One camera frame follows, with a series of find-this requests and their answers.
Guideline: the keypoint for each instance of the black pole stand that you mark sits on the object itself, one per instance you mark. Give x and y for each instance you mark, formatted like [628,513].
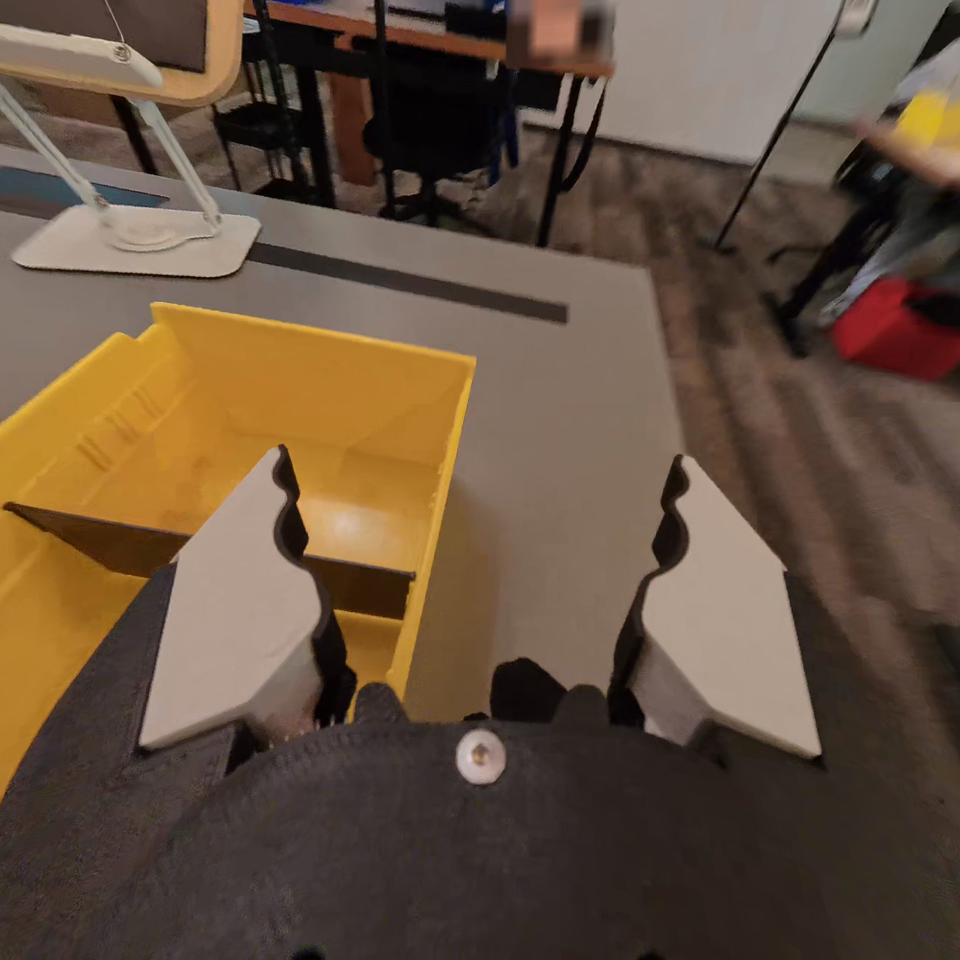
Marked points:
[779,135]

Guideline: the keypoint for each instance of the black bin divider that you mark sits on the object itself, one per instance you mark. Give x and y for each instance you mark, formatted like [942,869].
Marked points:
[105,544]

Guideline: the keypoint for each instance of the black tape strip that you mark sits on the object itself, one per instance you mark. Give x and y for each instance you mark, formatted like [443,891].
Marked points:
[412,283]

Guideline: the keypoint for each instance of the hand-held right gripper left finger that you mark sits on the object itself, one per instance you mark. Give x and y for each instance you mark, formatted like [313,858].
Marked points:
[232,600]

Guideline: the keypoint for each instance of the black office chair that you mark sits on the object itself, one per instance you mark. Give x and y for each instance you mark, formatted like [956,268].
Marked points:
[435,120]

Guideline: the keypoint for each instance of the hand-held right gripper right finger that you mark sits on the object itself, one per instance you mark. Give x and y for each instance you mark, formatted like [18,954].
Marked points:
[720,615]

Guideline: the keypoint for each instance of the yellow plastic bin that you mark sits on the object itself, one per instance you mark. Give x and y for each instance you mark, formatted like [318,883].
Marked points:
[225,390]

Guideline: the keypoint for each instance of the small yellow bin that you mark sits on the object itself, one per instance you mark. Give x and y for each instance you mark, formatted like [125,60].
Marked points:
[930,120]

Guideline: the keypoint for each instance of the blue tape strip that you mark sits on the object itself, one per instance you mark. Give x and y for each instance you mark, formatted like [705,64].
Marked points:
[30,184]

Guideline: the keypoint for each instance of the red plastic bin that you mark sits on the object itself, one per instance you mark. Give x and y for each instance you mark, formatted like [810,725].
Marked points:
[885,337]

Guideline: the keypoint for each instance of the white monitor stand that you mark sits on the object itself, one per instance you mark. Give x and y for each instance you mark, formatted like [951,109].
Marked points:
[187,251]

